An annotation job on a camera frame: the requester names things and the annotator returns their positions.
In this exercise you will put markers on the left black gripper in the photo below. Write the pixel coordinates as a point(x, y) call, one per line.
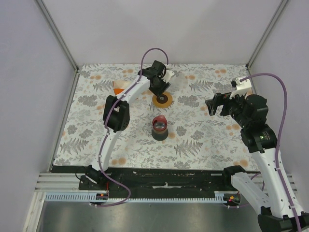
point(165, 87)

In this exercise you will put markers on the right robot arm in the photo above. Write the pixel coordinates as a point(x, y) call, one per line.
point(277, 209)

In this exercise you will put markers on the black carafe with red lid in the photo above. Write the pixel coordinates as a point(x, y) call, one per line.
point(160, 131)

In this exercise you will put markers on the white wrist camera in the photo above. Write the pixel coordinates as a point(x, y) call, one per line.
point(168, 75)
point(241, 87)

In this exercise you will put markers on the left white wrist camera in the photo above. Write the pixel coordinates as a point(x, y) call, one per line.
point(168, 75)

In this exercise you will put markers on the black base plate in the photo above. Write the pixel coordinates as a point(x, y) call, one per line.
point(160, 183)

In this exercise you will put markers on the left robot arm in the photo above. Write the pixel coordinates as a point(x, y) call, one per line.
point(116, 116)

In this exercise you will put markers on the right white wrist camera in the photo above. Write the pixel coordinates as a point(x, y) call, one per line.
point(241, 87)

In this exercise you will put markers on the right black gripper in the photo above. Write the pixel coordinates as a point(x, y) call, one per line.
point(224, 98)

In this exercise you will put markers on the floral tablecloth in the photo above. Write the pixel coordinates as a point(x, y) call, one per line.
point(196, 140)

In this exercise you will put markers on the orange coffee filter box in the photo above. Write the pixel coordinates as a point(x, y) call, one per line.
point(121, 87)

